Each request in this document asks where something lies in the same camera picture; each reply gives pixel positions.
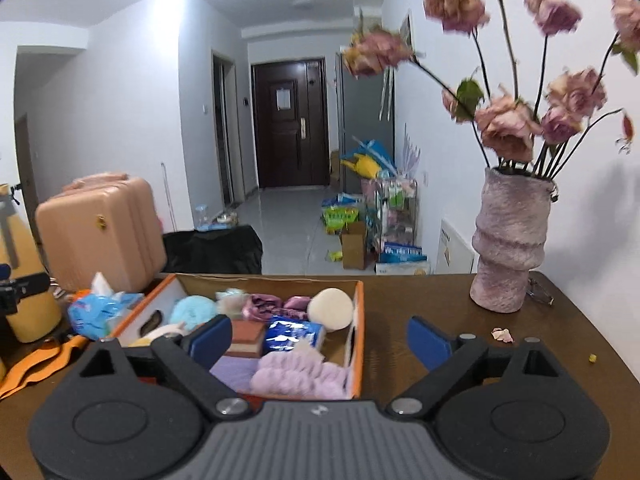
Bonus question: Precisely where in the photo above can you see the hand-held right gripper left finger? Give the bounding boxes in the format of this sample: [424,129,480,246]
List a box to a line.
[75,315,251,421]

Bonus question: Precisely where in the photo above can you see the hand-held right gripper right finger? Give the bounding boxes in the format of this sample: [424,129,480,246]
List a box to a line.
[390,316,568,421]

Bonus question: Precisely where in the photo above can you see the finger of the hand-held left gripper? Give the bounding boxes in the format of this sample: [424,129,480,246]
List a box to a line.
[0,272,52,315]

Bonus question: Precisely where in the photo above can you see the light blue plush toy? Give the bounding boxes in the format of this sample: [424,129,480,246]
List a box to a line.
[169,296,217,332]

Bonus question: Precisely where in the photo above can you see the pink satin scrunchie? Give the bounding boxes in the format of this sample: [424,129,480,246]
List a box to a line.
[242,294,311,322]

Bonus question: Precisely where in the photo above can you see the red cardboard box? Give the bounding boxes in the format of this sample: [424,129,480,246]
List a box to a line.
[107,274,366,401]

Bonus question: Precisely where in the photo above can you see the fluffy lilac headband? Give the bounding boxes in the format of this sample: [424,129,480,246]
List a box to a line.
[250,347,353,401]

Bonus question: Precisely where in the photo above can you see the yellow plastic container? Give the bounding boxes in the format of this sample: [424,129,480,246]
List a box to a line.
[0,185,63,343]

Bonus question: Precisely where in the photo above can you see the pink striped sponge block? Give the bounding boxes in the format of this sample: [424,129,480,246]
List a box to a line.
[223,319,267,358]

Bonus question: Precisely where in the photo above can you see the purple knitted cloth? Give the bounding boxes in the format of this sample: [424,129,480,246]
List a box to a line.
[210,357,261,393]

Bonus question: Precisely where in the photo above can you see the white iridescent pouch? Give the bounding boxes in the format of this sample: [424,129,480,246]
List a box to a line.
[216,288,246,318]

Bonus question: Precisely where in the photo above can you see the blue facial tissue pack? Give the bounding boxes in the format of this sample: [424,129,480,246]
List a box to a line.
[67,272,146,338]

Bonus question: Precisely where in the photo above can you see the small blue tissue packet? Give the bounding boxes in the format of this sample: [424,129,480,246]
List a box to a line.
[263,316,326,356]

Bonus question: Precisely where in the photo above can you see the blue and white packets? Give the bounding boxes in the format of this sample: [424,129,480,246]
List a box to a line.
[376,242,430,276]

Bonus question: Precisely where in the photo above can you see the black fabric bag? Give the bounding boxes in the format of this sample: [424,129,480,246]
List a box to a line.
[162,225,263,276]

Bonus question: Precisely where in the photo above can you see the pink ribbed suitcase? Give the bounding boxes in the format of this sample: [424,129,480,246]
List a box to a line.
[35,172,168,293]

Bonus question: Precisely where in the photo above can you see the white foam cylinder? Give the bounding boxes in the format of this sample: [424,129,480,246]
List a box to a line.
[306,287,355,332]

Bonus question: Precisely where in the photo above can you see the brown cardboard carton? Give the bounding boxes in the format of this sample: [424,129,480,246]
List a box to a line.
[340,221,368,270]

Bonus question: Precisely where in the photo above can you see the eyeglasses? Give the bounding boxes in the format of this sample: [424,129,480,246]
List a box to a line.
[525,279,555,306]

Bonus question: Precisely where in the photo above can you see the textured mauve vase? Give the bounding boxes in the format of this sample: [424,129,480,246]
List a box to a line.
[471,166,558,314]

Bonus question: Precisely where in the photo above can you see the green snack packets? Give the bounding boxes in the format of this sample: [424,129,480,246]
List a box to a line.
[322,195,361,235]

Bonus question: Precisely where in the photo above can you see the yellow and blue bag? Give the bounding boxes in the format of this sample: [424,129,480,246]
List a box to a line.
[341,136,396,178]

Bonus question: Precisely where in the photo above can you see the dark brown entrance door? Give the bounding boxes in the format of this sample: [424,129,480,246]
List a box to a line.
[251,58,328,189]

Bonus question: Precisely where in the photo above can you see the dried pink roses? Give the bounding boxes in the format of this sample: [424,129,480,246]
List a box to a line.
[342,0,640,178]

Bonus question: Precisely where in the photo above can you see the dark grey refrigerator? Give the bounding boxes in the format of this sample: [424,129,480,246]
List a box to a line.
[337,52,396,196]

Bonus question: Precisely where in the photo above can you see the orange strap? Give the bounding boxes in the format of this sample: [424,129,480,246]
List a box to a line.
[0,335,91,401]

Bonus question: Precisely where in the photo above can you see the wire rack with goods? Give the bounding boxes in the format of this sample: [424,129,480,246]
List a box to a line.
[372,177,418,261]

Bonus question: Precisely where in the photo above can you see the framed wall picture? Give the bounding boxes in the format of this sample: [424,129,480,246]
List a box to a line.
[400,12,416,53]

